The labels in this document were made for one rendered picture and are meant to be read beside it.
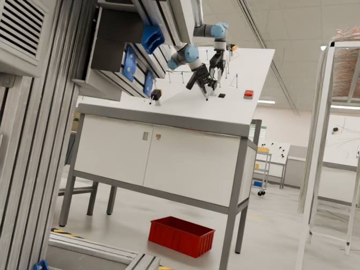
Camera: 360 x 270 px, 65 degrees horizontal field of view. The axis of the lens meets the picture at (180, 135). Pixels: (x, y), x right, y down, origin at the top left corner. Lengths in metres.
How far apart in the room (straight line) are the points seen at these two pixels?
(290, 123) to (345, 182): 8.79
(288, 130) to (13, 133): 12.41
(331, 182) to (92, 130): 3.24
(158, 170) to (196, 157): 0.26
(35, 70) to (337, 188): 3.99
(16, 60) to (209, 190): 1.25
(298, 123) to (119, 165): 11.39
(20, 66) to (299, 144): 12.36
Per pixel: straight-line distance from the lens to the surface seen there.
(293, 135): 12.80
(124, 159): 1.87
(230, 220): 1.64
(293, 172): 12.67
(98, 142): 1.99
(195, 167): 1.66
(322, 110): 1.81
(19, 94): 0.73
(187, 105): 1.77
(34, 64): 0.68
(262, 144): 10.97
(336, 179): 4.29
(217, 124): 1.61
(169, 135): 1.73
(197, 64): 1.65
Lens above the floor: 0.66
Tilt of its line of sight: 3 degrees up
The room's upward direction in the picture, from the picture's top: 10 degrees clockwise
